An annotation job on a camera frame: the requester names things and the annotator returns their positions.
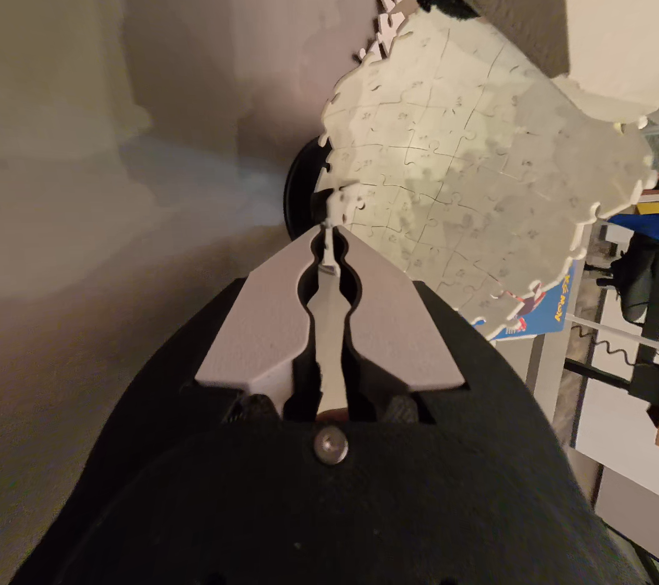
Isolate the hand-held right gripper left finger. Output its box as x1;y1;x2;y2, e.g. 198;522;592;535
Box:
195;226;326;417

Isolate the blue puzzle box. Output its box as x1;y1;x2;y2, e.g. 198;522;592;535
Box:
489;258;577;343

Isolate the black ball stand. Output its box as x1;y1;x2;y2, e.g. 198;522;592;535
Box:
283;137;330;243

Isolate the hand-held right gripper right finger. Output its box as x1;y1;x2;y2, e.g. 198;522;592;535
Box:
334;226;468;420

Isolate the white puzzle piece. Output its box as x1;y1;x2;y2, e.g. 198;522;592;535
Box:
318;188;363;278

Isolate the partly built puzzle ball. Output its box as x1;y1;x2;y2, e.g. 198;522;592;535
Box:
315;0;659;343

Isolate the black coiled cable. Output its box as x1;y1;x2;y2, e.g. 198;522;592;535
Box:
571;323;644;370

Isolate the black office chair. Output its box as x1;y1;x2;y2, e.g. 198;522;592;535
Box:
597;230;659;323

